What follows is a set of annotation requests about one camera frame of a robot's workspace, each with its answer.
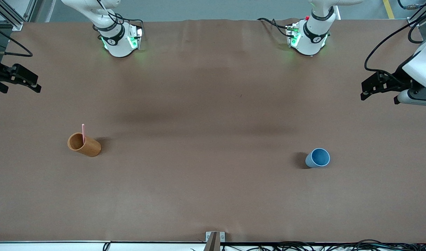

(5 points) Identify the blue cup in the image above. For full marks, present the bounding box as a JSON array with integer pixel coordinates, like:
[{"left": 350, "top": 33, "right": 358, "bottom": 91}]
[{"left": 305, "top": 148, "right": 330, "bottom": 169}]

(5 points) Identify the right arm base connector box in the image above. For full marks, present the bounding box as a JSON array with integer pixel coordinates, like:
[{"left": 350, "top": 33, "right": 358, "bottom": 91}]
[{"left": 128, "top": 25, "right": 144, "bottom": 50}]

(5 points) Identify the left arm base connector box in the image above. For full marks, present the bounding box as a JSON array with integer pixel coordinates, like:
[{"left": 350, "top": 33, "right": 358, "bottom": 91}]
[{"left": 285, "top": 22, "right": 301, "bottom": 48}]

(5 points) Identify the orange cylindrical cup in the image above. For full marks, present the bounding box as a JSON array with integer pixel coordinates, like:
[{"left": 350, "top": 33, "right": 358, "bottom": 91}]
[{"left": 67, "top": 132, "right": 102, "bottom": 157}]

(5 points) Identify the brown table cover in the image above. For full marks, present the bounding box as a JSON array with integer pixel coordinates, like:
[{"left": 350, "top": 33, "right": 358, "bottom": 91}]
[{"left": 0, "top": 19, "right": 426, "bottom": 243}]

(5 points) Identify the left arm wrist cable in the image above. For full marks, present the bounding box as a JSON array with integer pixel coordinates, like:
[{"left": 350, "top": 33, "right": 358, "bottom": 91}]
[{"left": 364, "top": 0, "right": 426, "bottom": 74}]

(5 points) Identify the left arm base cable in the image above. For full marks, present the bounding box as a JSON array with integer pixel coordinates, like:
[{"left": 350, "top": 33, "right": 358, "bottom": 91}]
[{"left": 257, "top": 17, "right": 294, "bottom": 37}]

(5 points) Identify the black cable bundle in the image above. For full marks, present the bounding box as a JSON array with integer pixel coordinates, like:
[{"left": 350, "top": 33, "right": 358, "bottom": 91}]
[{"left": 220, "top": 239, "right": 426, "bottom": 251}]

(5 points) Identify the small metal bracket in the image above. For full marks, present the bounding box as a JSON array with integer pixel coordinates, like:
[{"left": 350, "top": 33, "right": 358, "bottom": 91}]
[{"left": 205, "top": 231, "right": 225, "bottom": 242}]

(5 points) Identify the brown camera post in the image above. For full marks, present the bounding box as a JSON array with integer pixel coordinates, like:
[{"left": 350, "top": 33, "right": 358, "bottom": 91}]
[{"left": 203, "top": 232, "right": 221, "bottom": 251}]

